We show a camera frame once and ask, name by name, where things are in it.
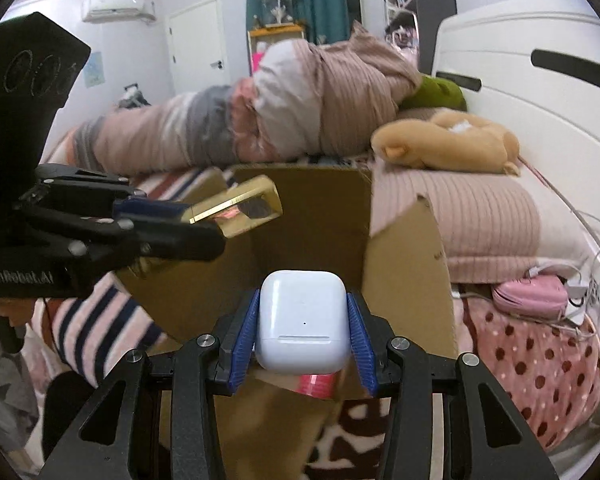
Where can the green pillow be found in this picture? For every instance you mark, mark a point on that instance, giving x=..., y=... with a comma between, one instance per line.
x=437, y=94

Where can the white bed headboard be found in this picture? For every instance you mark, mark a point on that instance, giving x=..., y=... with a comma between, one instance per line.
x=535, y=60

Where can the pink tape roll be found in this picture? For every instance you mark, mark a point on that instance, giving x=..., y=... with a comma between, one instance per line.
x=316, y=385

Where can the white door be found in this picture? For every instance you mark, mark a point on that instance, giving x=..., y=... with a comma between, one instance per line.
x=198, y=45

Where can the wall poster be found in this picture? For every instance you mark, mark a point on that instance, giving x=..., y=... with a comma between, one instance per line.
x=94, y=69

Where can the white air conditioner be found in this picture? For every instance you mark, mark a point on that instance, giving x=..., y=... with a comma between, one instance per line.
x=117, y=10

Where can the glass display case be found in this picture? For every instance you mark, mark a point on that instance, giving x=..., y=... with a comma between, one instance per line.
x=277, y=7

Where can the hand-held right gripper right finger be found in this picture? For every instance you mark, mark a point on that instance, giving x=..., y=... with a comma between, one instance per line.
x=361, y=340

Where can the yellow cabinet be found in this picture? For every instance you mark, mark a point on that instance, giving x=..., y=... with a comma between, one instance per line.
x=275, y=45

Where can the pink ribbed pillow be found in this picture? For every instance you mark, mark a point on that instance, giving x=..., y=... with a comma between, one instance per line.
x=460, y=215

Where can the white earbuds case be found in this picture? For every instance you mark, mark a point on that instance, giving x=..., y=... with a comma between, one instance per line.
x=302, y=321

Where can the wall shelf with figurines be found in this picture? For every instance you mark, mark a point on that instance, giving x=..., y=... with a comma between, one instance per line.
x=402, y=5

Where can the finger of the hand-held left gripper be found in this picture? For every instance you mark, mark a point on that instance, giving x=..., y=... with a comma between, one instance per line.
x=175, y=242
x=152, y=208

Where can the rolled pink grey quilt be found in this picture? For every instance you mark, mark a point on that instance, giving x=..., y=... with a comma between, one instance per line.
x=260, y=105

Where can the gold rectangular box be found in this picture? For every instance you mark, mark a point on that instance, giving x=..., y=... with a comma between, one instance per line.
x=240, y=207

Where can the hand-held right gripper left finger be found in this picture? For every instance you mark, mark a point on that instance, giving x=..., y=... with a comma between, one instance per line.
x=244, y=336

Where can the striped blanket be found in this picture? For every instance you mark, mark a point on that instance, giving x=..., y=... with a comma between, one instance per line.
x=100, y=325

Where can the brown plush toy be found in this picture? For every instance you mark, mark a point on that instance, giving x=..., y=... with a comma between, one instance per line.
x=445, y=140

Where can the pink pouch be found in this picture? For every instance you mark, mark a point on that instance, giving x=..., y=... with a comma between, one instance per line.
x=532, y=295

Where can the cardboard box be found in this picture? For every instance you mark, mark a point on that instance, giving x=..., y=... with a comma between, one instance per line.
x=330, y=260

